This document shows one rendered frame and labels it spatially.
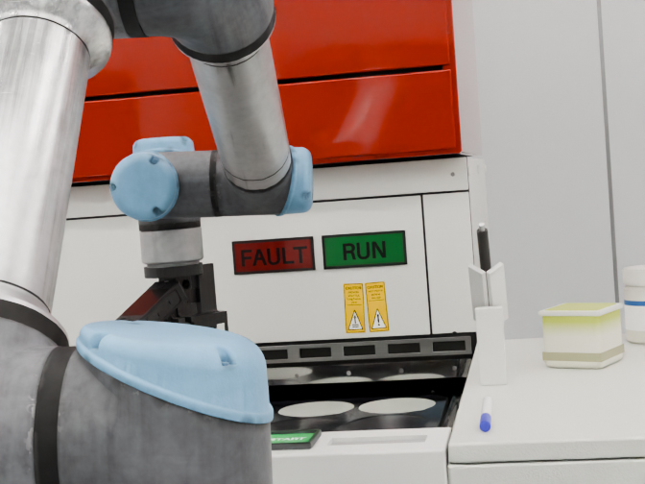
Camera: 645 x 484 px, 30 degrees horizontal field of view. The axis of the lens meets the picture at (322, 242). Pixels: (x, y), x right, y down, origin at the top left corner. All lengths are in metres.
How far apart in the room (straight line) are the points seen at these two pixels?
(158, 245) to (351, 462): 0.46
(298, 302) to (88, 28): 0.82
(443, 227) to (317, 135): 0.22
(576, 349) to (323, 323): 0.43
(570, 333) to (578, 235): 1.76
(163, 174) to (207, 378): 0.63
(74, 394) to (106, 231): 1.06
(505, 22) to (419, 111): 1.56
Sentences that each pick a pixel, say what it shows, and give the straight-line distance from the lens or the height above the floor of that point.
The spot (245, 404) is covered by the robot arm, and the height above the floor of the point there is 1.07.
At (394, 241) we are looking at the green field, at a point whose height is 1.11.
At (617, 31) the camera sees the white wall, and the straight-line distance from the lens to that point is 3.17.
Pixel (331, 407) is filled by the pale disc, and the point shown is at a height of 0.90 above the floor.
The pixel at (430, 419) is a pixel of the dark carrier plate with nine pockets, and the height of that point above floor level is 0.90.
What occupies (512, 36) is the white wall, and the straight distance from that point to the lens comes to 3.17.
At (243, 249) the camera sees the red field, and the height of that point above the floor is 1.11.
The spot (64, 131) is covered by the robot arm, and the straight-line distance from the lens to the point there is 0.90.
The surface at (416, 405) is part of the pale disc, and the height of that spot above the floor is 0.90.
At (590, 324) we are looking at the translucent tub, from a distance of 1.40.
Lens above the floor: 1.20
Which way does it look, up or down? 3 degrees down
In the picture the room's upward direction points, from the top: 4 degrees counter-clockwise
